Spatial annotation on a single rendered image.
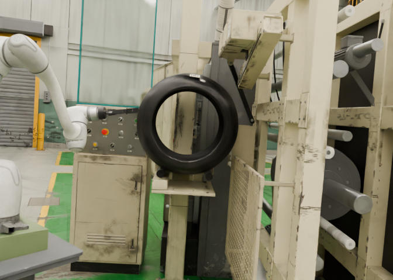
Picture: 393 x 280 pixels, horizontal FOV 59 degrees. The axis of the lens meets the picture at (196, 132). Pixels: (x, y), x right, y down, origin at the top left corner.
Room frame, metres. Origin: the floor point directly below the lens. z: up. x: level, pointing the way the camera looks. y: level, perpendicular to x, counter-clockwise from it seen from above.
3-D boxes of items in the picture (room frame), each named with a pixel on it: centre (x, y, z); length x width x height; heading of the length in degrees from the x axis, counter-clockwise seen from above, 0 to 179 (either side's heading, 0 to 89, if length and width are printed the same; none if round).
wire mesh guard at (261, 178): (1.96, -0.28, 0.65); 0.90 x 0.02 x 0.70; 2
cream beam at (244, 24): (2.06, -0.24, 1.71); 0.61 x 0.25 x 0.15; 2
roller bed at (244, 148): (2.41, -0.31, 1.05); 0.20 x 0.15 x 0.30; 2
